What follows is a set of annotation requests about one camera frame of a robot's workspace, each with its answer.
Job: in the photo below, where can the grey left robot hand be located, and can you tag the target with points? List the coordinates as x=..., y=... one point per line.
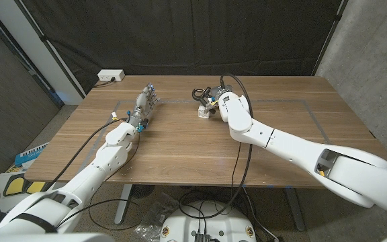
x=141, y=105

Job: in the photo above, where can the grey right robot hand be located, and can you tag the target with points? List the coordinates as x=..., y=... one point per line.
x=221, y=90

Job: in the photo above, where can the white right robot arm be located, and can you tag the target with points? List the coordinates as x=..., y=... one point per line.
x=297, y=148

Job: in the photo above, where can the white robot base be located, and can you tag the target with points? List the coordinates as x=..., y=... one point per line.
x=180, y=225

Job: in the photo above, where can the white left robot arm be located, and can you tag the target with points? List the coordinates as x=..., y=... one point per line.
x=89, y=174

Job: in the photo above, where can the small white block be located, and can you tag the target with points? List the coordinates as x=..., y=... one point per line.
x=203, y=113

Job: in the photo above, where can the white power strip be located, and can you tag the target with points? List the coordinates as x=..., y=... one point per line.
x=111, y=74

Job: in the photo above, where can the black backdrop curtain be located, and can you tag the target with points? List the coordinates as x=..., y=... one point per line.
x=193, y=33

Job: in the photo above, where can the round black floor fan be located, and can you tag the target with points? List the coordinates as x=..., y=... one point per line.
x=143, y=190

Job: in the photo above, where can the white table leg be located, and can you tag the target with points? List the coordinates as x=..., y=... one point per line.
x=123, y=205

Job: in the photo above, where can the black backdrop stand pole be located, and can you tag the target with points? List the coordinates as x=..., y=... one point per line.
x=329, y=33
x=50, y=50

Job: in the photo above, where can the clear plastic bag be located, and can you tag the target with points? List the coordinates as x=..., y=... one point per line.
x=155, y=218

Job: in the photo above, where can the blue and white box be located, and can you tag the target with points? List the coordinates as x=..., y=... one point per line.
x=30, y=154

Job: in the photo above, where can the grey table leg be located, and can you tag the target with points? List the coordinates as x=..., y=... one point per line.
x=294, y=208

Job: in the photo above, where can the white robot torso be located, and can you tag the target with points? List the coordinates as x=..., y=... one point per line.
x=45, y=238

